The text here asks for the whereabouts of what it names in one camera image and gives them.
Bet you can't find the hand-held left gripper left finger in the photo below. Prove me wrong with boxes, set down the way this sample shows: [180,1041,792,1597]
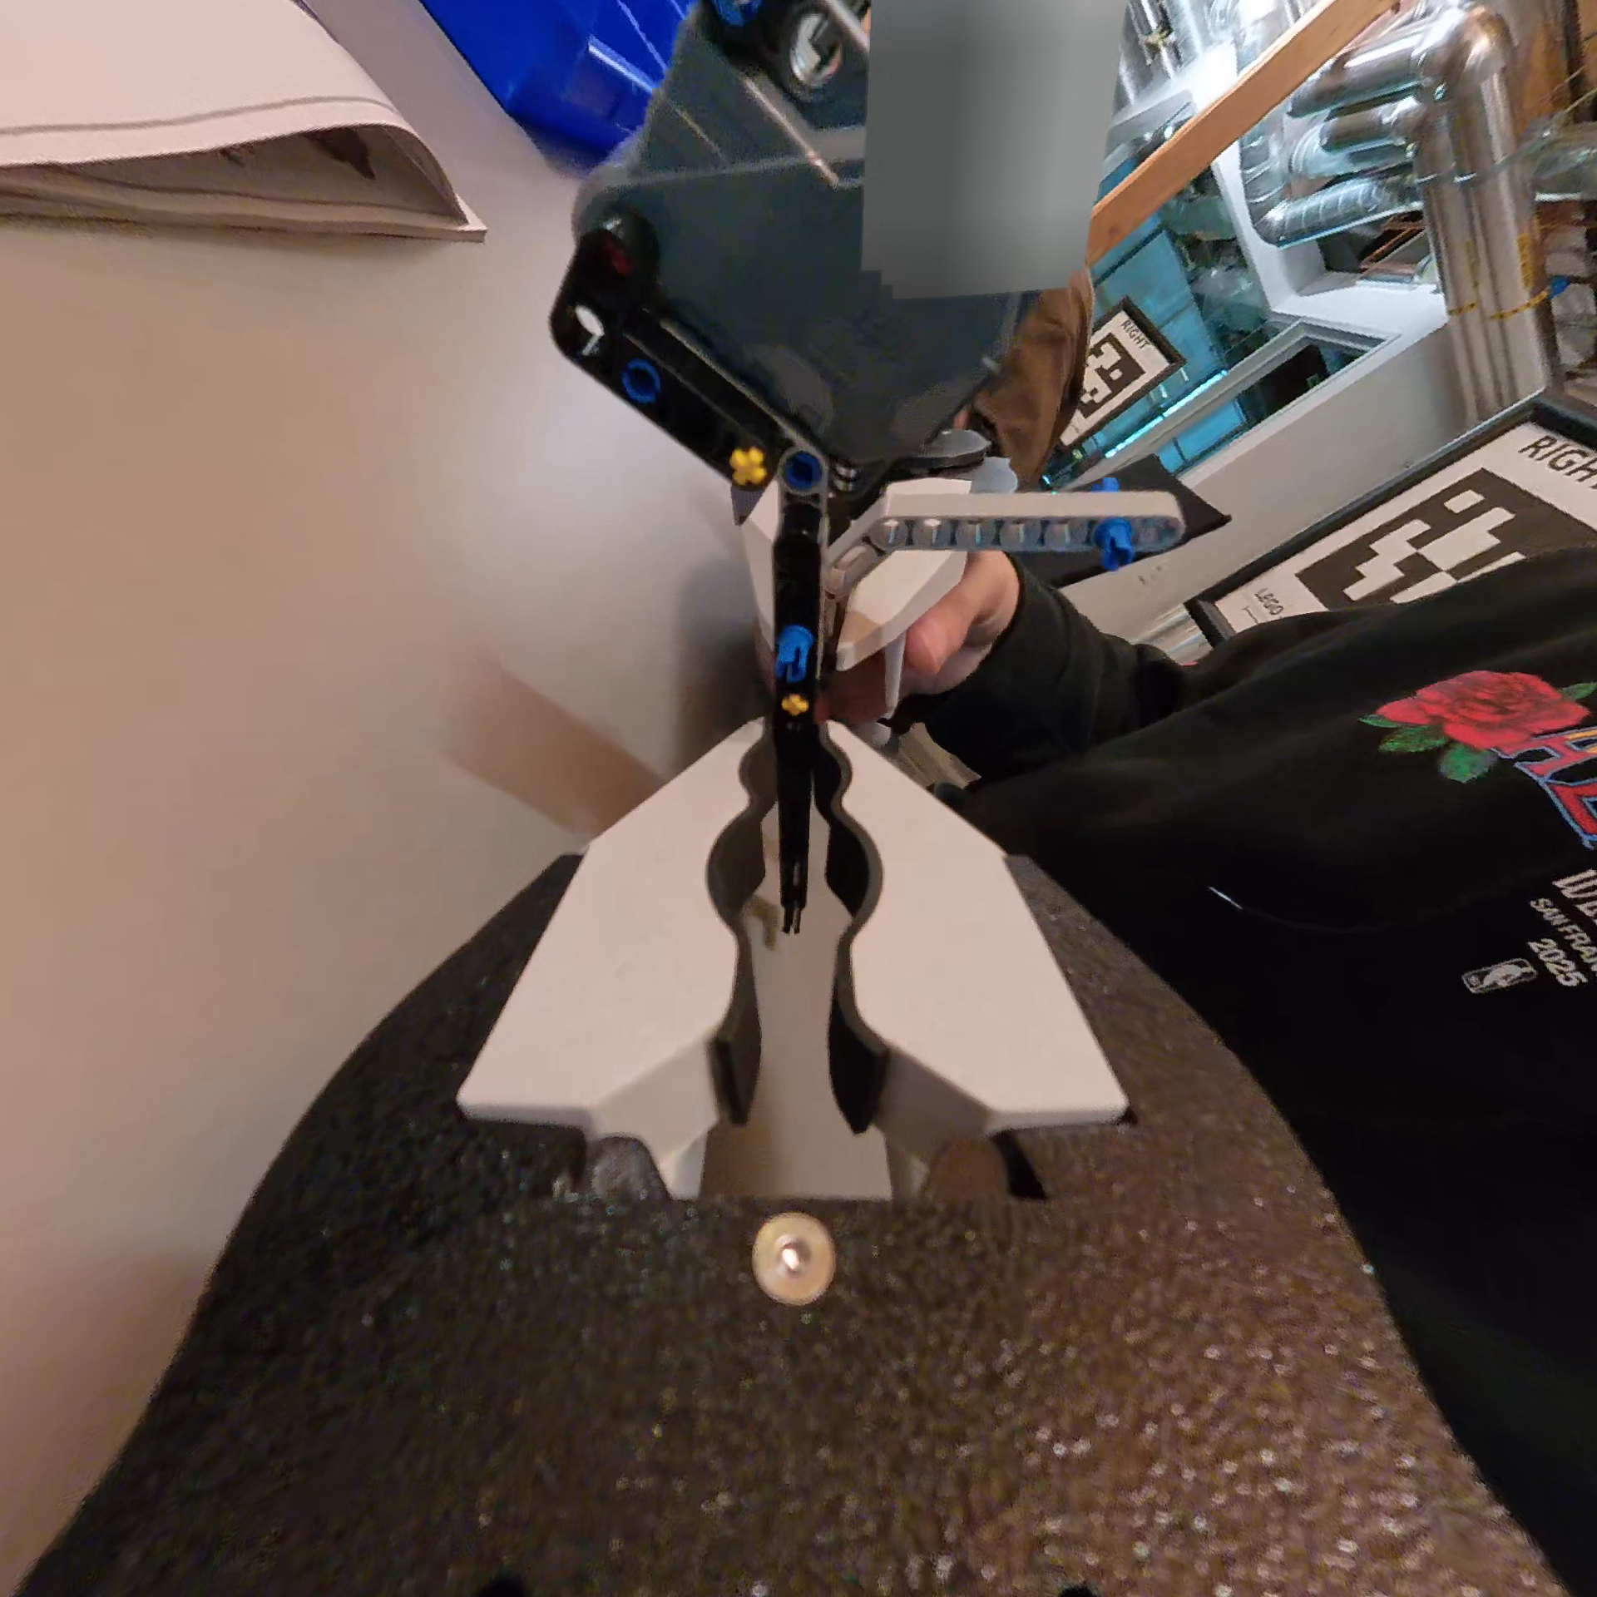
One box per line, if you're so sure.
[454,718,784,1201]

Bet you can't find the light grey toy brick beam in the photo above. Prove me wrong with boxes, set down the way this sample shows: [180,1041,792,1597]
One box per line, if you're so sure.
[815,486,1189,608]

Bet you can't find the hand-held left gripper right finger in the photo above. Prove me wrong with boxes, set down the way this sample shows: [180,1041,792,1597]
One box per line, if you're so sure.
[821,718,1132,1197]

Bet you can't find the blue storage bin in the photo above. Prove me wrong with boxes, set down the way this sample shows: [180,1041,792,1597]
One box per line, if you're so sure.
[416,0,695,167]

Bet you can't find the short black toy brick beam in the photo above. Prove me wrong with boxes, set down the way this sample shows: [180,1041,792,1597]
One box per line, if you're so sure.
[545,207,826,503]

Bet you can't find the operator in black sweatshirt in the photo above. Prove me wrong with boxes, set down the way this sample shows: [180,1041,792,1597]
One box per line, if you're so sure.
[971,549,1597,1597]

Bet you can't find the silver pipe bundle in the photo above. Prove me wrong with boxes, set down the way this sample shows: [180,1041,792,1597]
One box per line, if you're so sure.
[1245,0,1597,427]

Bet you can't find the framed marker poster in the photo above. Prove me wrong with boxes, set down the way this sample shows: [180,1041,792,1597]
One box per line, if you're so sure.
[1182,393,1597,651]

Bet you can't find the dark grey toy motor block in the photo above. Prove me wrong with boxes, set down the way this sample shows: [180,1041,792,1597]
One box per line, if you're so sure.
[572,0,1039,486]

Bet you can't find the person's right hand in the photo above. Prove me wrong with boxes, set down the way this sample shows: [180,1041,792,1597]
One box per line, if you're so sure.
[900,551,1026,697]

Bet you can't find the open instruction booklet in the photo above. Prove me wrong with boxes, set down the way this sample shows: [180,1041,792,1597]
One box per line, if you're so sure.
[0,0,492,245]

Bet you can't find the person's right forearm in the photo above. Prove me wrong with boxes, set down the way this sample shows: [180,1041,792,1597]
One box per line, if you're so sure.
[919,583,1201,802]

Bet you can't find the small framed marker sign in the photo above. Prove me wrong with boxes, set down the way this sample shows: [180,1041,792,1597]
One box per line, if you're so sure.
[1054,294,1189,452]

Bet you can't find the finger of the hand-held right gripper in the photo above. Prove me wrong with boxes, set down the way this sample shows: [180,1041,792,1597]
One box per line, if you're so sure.
[822,545,971,726]
[727,486,792,659]

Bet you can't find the beige desk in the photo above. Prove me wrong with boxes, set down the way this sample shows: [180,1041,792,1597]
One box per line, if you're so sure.
[0,0,990,1597]

